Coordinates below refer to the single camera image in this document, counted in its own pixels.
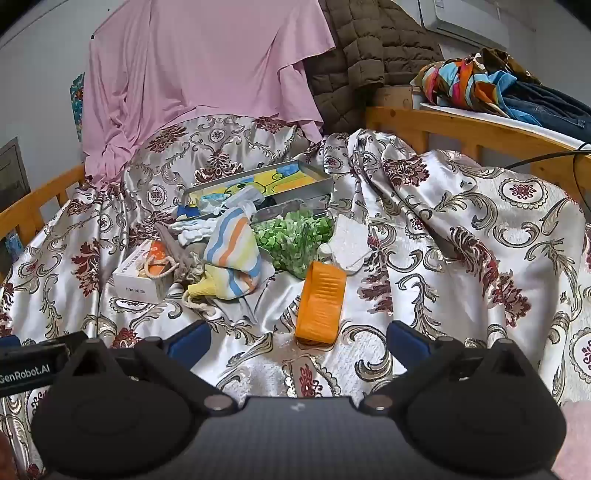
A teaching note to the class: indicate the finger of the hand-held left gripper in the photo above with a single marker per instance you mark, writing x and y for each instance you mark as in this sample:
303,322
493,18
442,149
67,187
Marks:
9,340

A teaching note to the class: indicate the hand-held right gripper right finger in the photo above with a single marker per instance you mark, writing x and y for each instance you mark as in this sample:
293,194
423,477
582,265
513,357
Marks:
406,339

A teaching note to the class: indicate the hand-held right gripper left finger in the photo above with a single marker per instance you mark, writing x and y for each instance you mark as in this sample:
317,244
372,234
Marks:
191,341

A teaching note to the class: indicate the orange sock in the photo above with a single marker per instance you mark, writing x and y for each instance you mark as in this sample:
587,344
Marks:
321,304

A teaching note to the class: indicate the pastel striped sock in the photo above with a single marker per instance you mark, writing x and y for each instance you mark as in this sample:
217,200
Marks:
231,249

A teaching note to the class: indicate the white sock blue print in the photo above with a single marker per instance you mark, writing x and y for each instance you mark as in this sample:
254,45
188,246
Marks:
194,230

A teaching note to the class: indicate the white lace cloth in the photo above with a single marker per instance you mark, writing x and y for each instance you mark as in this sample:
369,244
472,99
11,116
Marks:
346,244

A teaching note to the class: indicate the grey metal tray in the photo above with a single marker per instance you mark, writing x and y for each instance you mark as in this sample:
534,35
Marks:
318,177

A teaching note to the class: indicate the white box orange print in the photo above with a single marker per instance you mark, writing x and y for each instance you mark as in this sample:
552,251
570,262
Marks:
134,277

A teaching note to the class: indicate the floral satin blanket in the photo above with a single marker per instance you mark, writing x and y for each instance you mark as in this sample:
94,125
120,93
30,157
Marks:
461,240

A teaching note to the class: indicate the green leaf print cloth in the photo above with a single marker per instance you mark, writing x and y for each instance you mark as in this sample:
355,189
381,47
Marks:
291,240

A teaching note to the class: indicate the light blue white cloth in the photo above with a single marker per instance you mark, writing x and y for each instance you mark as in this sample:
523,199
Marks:
226,203

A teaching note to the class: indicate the dark navy cloth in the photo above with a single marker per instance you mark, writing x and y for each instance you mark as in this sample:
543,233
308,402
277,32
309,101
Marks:
268,202

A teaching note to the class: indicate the white mattress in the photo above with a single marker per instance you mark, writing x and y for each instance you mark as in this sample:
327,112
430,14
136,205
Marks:
508,121

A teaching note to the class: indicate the brown cardboard box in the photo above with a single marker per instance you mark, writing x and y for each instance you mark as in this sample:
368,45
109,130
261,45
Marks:
397,98

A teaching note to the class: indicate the colourful patterned scarf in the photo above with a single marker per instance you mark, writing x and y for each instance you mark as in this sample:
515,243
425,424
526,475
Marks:
461,81

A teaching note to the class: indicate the bright blue garment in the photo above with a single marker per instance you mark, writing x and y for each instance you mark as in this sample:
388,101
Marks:
501,87

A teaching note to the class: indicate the dark denim jeans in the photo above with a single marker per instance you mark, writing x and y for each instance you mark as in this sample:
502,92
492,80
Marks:
549,106

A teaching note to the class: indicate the pink bed sheet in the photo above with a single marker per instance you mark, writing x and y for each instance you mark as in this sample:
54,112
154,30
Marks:
184,60

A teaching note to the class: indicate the brown quilted jacket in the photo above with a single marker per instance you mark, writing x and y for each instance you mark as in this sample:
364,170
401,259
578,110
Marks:
364,46

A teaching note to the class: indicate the white air conditioner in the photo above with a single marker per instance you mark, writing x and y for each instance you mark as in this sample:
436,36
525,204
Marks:
466,18

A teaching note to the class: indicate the wooden bed side rail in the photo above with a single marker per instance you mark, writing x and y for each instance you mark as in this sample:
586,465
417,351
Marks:
32,203

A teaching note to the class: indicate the wooden bed frame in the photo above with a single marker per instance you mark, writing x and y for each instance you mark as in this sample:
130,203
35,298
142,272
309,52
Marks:
461,127

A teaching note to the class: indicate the colourful wall poster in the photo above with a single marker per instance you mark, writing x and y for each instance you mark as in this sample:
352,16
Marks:
77,106

